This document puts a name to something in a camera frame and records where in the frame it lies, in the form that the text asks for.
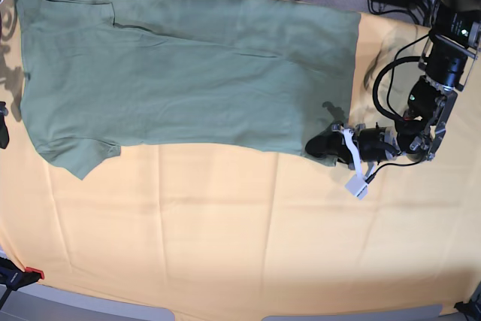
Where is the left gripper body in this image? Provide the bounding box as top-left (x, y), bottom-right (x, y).
top-left (355, 127), bottom-right (401, 163)

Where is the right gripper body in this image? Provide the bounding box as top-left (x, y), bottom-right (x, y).
top-left (0, 101), bottom-right (10, 149)

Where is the green T-shirt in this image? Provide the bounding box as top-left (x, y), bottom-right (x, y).
top-left (15, 0), bottom-right (361, 179)

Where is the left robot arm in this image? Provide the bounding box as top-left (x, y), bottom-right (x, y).
top-left (347, 0), bottom-right (480, 165)

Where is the blue red clamp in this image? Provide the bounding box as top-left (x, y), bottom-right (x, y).
top-left (1, 258), bottom-right (44, 305)

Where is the yellow tablecloth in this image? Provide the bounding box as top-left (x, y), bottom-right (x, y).
top-left (1, 0), bottom-right (480, 320)

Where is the black corner clamp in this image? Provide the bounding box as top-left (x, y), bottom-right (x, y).
top-left (455, 300), bottom-right (481, 321)

